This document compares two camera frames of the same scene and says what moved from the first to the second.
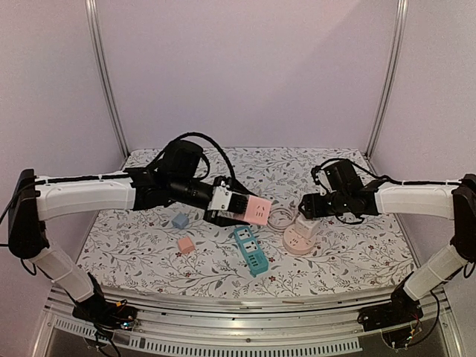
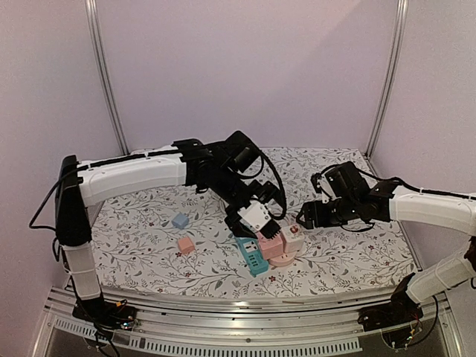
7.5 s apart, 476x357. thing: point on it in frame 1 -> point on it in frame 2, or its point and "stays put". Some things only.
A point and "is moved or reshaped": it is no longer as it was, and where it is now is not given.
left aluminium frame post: x=91 y=9 stays put
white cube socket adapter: x=306 y=228 is moved or reshaped
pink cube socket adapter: x=257 y=210 is moved or reshaped
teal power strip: x=251 y=250 stays put
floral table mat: x=169 y=251 stays put
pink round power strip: x=295 y=243 -> x=283 y=259
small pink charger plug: x=185 y=245 stays put
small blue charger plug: x=181 y=220 stays put
